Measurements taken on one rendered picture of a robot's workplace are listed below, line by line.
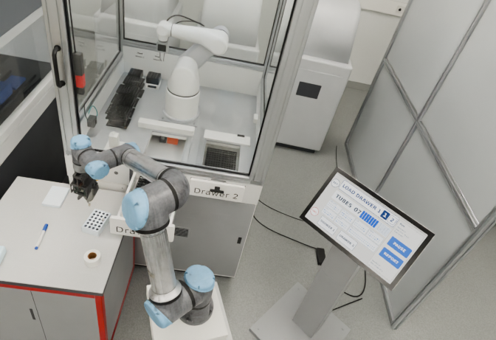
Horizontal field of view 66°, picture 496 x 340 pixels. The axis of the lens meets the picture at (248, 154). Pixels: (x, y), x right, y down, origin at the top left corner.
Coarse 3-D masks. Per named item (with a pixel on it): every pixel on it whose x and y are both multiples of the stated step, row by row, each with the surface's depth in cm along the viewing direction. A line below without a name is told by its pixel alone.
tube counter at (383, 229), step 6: (354, 210) 178; (360, 210) 177; (360, 216) 176; (366, 216) 175; (372, 216) 174; (366, 222) 175; (372, 222) 174; (378, 222) 173; (378, 228) 172; (384, 228) 171; (384, 234) 171
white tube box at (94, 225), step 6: (96, 210) 188; (102, 210) 188; (90, 216) 185; (96, 216) 186; (102, 216) 187; (108, 216) 187; (90, 222) 182; (96, 222) 184; (102, 222) 184; (84, 228) 179; (90, 228) 180; (96, 228) 180; (102, 228) 182; (90, 234) 181; (96, 234) 180
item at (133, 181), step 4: (132, 176) 196; (136, 176) 201; (132, 180) 195; (136, 180) 203; (132, 184) 195; (136, 184) 201; (128, 188) 190; (132, 188) 197; (120, 208) 180; (120, 212) 178; (172, 212) 184; (120, 216) 179; (172, 216) 182; (172, 220) 180
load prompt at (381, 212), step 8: (344, 184) 182; (352, 192) 180; (360, 192) 178; (360, 200) 178; (368, 200) 176; (368, 208) 176; (376, 208) 174; (384, 208) 173; (384, 216) 172; (392, 216) 171; (392, 224) 170
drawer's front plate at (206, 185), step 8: (192, 184) 200; (200, 184) 200; (208, 184) 200; (216, 184) 200; (224, 184) 200; (232, 184) 201; (192, 192) 204; (200, 192) 204; (216, 192) 203; (224, 192) 203; (232, 192) 203; (240, 192) 203; (232, 200) 207; (240, 200) 207
